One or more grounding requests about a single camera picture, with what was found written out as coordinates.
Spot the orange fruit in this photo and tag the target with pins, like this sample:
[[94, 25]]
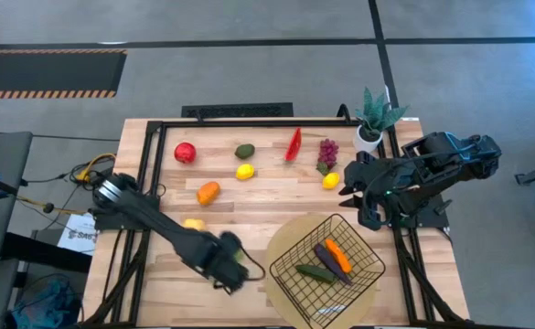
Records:
[[208, 193]]

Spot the orange carrot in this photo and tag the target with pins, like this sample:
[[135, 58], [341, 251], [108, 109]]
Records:
[[339, 256]]

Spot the yellow lemon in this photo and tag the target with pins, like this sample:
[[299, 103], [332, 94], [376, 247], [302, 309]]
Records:
[[331, 181], [245, 172]]

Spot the dark green cucumber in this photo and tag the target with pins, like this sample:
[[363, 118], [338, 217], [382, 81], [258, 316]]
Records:
[[315, 273]]

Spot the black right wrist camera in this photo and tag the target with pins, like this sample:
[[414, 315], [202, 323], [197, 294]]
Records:
[[374, 217]]

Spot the blue bag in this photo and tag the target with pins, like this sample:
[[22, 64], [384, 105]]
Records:
[[47, 304]]

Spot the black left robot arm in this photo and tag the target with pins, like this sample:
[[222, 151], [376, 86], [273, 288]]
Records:
[[157, 219]]

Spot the dark green avocado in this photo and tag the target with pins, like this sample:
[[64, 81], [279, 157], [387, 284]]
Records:
[[244, 151]]

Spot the round woven straw placemat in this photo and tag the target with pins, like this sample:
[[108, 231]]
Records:
[[281, 242]]

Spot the white basket label tag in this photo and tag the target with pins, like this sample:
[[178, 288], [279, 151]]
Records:
[[331, 310]]

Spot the purple eggplant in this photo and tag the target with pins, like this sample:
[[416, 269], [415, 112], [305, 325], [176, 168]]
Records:
[[328, 262]]

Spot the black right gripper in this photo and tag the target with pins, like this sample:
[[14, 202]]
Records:
[[377, 178]]

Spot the white printed paper sheet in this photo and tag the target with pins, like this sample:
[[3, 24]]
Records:
[[80, 234]]

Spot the red apple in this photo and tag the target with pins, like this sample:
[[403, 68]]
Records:
[[185, 152]]

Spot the green plant in white pot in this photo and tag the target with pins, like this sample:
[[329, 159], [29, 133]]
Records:
[[372, 123]]

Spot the black metal table frame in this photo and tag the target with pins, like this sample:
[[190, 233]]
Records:
[[249, 124]]

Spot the pale yellow pear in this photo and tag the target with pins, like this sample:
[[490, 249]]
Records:
[[195, 224]]

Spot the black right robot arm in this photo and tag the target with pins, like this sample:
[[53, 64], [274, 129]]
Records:
[[450, 160]]

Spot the red watermelon slice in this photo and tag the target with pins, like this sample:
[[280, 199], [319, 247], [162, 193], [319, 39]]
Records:
[[293, 146]]

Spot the black floor vent grille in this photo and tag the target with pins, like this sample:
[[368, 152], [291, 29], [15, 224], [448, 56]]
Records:
[[237, 110]]

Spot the purple grape bunch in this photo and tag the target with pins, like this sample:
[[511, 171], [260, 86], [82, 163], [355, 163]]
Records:
[[328, 154]]

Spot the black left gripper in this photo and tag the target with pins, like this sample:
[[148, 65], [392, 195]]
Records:
[[217, 258]]

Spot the black hazard-striped floor mat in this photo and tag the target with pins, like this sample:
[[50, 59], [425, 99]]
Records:
[[47, 73]]

